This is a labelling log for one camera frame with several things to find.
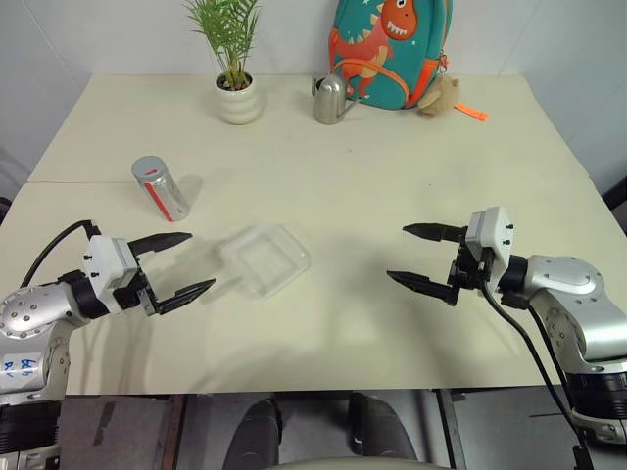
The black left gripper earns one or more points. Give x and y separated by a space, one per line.
146 290

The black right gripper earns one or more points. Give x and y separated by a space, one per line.
469 271

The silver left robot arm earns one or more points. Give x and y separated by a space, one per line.
30 313

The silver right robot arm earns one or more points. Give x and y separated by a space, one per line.
563 280

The red and silver can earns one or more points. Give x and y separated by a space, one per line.
161 192

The clear plastic container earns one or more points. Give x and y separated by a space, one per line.
265 260

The white ribbed plant pot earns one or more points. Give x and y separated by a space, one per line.
238 105

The dark rounded shape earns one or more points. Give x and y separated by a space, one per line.
379 426
255 436

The silver metal watering can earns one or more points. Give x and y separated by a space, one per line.
329 104

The teal dinosaur backpack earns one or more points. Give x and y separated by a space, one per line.
387 66

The green potted plant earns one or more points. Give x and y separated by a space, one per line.
230 34

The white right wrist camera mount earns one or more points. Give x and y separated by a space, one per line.
494 235

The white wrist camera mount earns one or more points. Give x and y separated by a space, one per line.
494 235
105 264

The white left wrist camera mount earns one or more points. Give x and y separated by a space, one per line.
105 264

